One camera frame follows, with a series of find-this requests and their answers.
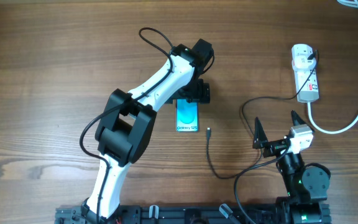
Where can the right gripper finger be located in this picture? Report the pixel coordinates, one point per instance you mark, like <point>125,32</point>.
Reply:
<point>260,140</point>
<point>299,125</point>

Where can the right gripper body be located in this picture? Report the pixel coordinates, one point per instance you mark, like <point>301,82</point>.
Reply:
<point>274,148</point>

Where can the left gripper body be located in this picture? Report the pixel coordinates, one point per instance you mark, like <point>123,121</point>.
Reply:
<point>194,91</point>

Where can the turquoise-screen smartphone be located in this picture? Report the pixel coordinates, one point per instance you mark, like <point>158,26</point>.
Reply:
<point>187,117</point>

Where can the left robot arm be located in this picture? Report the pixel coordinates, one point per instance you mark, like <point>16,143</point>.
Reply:
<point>127,122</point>

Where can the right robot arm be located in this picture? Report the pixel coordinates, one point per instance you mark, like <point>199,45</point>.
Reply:
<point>306,184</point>

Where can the white charger plug adapter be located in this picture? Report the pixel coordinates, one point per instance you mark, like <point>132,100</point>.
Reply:
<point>303,62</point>

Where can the white power strip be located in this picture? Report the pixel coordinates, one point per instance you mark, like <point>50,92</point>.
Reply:
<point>306,82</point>

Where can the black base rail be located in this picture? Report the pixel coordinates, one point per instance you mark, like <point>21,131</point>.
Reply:
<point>261,213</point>

